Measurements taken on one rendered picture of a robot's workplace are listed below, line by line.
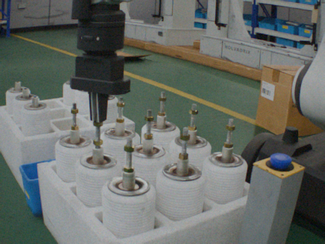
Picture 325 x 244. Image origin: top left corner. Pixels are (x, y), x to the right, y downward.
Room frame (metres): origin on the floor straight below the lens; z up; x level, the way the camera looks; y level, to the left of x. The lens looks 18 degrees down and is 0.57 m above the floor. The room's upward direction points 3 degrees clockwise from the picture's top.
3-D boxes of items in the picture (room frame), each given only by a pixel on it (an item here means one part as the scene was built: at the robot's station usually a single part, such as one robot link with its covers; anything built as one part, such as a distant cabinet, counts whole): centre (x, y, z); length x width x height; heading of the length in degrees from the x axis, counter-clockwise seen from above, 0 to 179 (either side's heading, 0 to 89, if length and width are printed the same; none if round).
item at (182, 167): (0.68, -0.04, 0.26); 0.02 x 0.02 x 0.03
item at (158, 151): (0.77, 0.03, 0.25); 0.08 x 0.08 x 0.01
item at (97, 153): (0.70, 0.12, 0.26); 0.02 x 0.02 x 0.03
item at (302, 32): (5.72, -2.34, 0.36); 0.50 x 0.38 x 0.21; 127
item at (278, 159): (0.58, -0.21, 0.32); 0.04 x 0.04 x 0.02
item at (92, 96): (0.70, 0.13, 0.37); 0.03 x 0.02 x 0.06; 159
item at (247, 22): (6.83, -1.52, 0.36); 0.50 x 0.38 x 0.21; 126
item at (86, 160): (0.70, 0.12, 0.25); 0.08 x 0.08 x 0.01
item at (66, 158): (0.79, 0.19, 0.16); 0.10 x 0.10 x 0.18
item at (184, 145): (0.68, -0.04, 0.30); 0.01 x 0.01 x 0.08
